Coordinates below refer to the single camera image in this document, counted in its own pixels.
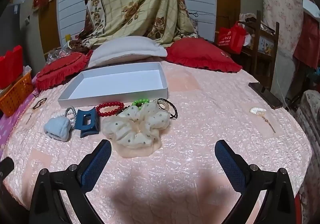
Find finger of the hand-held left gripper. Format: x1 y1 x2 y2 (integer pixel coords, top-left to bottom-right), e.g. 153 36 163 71
0 156 15 189

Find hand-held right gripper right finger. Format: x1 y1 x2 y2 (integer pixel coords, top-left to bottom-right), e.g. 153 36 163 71
214 140 303 224

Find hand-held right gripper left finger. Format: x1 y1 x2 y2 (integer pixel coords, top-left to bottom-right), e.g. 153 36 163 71
29 139 112 224

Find blue hair claw clip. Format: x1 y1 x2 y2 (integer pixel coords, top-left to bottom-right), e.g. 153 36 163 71
75 107 100 138

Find white pearl necklace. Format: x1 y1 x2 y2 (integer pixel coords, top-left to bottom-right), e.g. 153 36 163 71
52 111 77 130

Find red bead bracelet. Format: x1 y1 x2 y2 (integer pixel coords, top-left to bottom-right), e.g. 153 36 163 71
96 102 125 117

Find cream polka dot scrunchie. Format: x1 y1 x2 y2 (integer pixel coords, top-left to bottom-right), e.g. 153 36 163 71
102 102 171 158

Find light blue fluffy scrunchie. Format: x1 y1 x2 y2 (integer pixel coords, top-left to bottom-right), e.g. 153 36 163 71
44 117 72 142

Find black cord hair tie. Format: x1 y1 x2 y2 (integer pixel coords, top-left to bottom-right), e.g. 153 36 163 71
157 98 178 120

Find white shallow cardboard box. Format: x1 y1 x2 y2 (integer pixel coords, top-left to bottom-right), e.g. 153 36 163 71
58 62 168 108

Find purple bed sheet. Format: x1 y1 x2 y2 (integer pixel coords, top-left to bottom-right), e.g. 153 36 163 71
0 92 34 154

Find pink quilted bedspread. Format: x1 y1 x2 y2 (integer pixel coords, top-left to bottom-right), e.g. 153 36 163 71
0 60 314 224

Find orange plastic basket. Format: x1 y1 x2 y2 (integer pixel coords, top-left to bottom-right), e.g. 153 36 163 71
0 72 34 117

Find black phone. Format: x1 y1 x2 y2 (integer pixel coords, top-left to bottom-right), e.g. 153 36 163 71
249 82 283 110

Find red paper box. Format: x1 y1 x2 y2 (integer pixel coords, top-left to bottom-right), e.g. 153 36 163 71
0 46 23 89

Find red ruffled pillow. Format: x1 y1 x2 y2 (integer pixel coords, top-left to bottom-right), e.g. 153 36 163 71
165 38 242 73
36 50 93 90

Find clear plastic bags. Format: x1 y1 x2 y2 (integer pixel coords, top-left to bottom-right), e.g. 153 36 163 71
46 41 73 64

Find white pillow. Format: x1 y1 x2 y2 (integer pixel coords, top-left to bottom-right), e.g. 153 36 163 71
87 36 168 68

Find wooden shelf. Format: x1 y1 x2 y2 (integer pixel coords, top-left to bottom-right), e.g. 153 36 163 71
237 11 280 89

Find red shopping bag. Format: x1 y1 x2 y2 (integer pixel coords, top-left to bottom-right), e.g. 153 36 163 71
215 21 247 54

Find pink floral quilt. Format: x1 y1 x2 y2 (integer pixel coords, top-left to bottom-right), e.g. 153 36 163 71
261 0 308 57

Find floral checked blanket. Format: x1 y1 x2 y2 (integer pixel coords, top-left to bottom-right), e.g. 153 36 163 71
69 0 200 50

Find shell brooch with chain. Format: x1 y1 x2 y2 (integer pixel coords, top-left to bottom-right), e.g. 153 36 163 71
250 107 276 134

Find brown hair tie with ornament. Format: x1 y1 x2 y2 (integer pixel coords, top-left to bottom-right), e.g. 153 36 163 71
32 98 47 110

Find green bead bracelet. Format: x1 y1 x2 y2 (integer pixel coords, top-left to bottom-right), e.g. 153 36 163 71
132 99 150 107

